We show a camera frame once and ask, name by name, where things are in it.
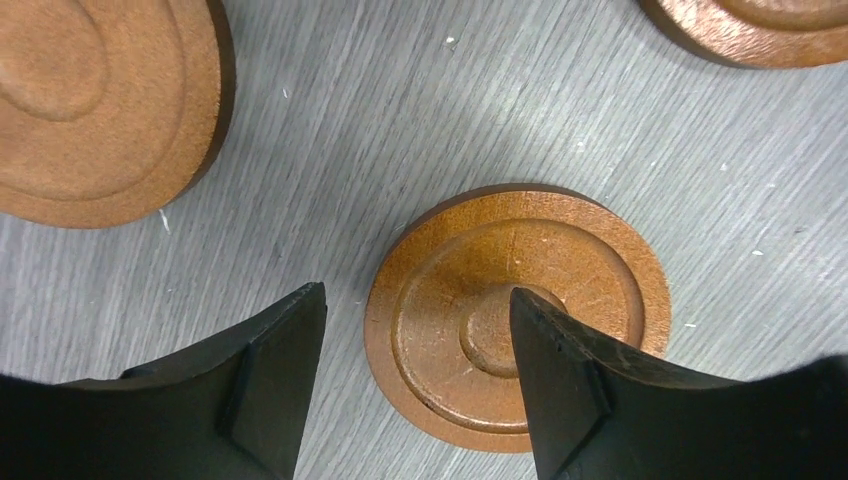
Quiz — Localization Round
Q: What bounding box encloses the brown wooden coaster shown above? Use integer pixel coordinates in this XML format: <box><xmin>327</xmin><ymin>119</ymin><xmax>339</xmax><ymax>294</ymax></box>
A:
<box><xmin>1</xmin><ymin>1</ymin><xmax>236</xmax><ymax>229</ymax></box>
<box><xmin>364</xmin><ymin>183</ymin><xmax>672</xmax><ymax>454</ymax></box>
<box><xmin>639</xmin><ymin>0</ymin><xmax>847</xmax><ymax>69</ymax></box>

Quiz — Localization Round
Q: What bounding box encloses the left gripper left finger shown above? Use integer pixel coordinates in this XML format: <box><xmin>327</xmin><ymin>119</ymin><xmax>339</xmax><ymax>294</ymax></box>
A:
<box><xmin>1</xmin><ymin>282</ymin><xmax>327</xmax><ymax>479</ymax></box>

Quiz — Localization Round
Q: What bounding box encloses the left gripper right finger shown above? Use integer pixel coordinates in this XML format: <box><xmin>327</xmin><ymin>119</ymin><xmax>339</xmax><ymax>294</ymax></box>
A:
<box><xmin>510</xmin><ymin>288</ymin><xmax>847</xmax><ymax>479</ymax></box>

